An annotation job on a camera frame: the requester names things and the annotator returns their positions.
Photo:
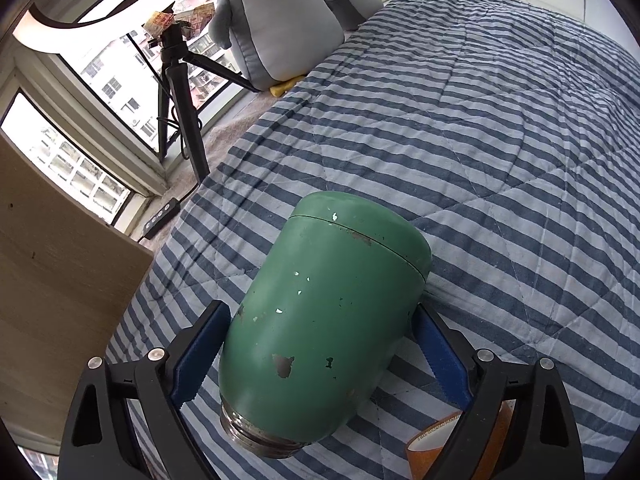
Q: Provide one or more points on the black tripod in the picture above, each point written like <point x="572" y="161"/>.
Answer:
<point x="174" y="100"/>

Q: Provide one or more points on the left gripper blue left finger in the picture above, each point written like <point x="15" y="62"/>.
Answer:
<point x="99" y="440"/>

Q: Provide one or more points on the orange paper cup near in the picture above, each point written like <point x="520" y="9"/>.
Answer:
<point x="423" y="449"/>

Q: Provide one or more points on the ring light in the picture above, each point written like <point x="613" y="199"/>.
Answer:
<point x="55" y="26"/>

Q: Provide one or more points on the striped blue white quilt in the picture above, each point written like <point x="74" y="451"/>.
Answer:
<point x="508" y="135"/>

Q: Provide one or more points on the wooden board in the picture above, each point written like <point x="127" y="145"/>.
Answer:
<point x="66" y="280"/>

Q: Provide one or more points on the black inline remote control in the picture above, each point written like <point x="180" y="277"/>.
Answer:
<point x="161" y="218"/>

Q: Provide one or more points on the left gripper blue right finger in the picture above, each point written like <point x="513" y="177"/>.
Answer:
<point x="542" y="440"/>

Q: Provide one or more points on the green metal thermos cup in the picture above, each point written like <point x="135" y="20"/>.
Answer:
<point x="320" y="322"/>

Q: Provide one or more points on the large grey penguin plush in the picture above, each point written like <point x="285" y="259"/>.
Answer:
<point x="274" y="41"/>

